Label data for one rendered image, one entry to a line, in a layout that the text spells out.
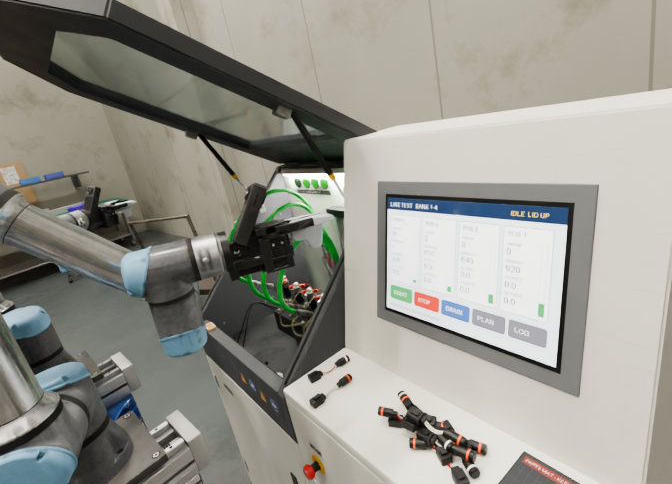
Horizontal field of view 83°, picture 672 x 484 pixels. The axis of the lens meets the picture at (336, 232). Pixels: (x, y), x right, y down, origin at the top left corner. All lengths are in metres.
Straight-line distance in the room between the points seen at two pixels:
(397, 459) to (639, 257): 0.54
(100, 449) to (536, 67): 2.62
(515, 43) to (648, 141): 2.11
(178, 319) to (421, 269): 0.51
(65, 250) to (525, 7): 2.53
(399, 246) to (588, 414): 0.46
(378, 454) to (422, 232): 0.46
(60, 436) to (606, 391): 0.86
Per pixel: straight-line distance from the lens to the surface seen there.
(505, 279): 0.78
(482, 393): 0.89
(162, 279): 0.67
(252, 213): 0.67
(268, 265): 0.67
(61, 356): 1.43
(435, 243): 0.85
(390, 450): 0.88
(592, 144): 0.71
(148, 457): 0.99
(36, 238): 0.81
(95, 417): 0.96
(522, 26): 2.74
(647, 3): 2.34
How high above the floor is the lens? 1.63
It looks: 17 degrees down
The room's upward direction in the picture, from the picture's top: 12 degrees counter-clockwise
